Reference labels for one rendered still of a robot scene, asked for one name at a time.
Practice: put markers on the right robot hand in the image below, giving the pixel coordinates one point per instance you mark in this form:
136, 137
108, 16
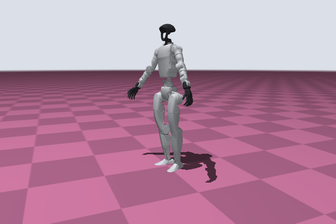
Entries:
133, 91

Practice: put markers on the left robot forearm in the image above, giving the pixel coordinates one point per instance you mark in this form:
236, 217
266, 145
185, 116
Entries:
183, 75

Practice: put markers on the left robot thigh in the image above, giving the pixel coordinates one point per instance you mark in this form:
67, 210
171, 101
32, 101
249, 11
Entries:
173, 111

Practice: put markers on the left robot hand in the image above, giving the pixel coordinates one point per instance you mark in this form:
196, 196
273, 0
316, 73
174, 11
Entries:
188, 94

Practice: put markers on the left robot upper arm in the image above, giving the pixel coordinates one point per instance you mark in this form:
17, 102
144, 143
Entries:
177, 51

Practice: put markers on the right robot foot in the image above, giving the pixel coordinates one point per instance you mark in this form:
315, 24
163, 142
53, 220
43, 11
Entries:
164, 162

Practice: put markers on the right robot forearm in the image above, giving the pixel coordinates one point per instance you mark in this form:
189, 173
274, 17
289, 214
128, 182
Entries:
143, 79

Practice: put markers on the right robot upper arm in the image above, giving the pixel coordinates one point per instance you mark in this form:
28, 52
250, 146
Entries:
152, 67

